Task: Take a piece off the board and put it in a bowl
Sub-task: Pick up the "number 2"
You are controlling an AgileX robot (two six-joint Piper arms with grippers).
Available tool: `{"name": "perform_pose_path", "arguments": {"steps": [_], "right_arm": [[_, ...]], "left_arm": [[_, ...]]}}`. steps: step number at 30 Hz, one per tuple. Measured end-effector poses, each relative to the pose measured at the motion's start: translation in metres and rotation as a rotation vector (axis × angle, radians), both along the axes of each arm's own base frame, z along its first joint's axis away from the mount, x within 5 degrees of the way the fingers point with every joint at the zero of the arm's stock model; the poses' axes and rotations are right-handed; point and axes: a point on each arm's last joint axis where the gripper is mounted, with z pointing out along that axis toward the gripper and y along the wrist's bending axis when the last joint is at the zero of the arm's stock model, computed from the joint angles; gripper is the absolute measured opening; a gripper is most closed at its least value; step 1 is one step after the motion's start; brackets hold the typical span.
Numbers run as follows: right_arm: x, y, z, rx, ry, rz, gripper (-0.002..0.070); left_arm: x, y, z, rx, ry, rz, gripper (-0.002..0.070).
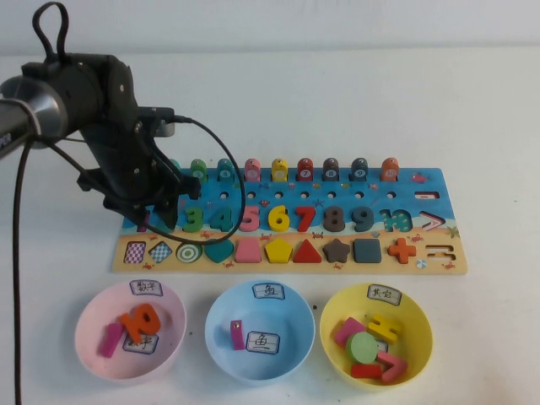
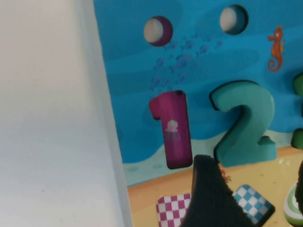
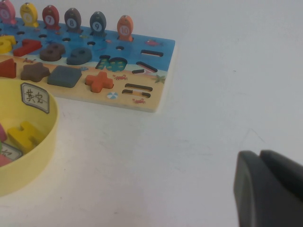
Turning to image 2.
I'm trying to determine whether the teal wooden number two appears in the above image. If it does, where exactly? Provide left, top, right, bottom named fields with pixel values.
left=209, top=80, right=278, bottom=167

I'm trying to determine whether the wooden number puzzle board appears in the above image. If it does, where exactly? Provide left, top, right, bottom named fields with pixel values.
left=93, top=0, right=303, bottom=227

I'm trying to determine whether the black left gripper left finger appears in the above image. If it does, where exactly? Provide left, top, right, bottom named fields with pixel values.
left=181, top=155, right=258, bottom=227

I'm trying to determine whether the green wooden number three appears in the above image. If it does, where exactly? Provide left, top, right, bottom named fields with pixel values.
left=290, top=72, right=303, bottom=150

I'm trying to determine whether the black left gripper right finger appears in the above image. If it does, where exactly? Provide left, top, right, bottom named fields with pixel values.
left=294, top=160, right=303, bottom=210

